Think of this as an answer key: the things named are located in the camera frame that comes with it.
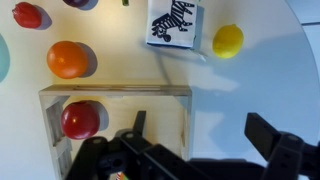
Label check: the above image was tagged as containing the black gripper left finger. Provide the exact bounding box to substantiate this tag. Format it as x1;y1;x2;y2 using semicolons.
64;110;214;180

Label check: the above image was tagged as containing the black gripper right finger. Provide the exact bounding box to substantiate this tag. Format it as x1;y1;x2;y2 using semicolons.
244;112;320;180

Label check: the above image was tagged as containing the red apple plush toy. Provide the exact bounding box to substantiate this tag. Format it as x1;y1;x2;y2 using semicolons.
60;101;101;141

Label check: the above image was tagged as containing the red apple in tray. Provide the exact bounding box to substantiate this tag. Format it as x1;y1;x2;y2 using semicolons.
114;171;130;180

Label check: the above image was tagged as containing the orange fruit toy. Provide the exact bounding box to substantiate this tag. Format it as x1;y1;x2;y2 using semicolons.
46;40;89;80

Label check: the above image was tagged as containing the yellow lemon toy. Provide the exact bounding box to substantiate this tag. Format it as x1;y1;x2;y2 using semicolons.
212;23;245;60

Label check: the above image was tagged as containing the green plastic bowl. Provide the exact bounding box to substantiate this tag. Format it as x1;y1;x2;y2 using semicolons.
0;33;11;84

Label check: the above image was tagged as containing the dark purple plum toy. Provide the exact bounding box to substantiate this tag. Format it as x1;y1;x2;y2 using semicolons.
62;0;90;8

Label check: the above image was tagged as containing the red strawberry toy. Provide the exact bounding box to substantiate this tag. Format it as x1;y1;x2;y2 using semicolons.
12;1;43;30

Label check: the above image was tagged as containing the wooden tray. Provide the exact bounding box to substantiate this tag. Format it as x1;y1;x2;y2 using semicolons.
38;84;193;180

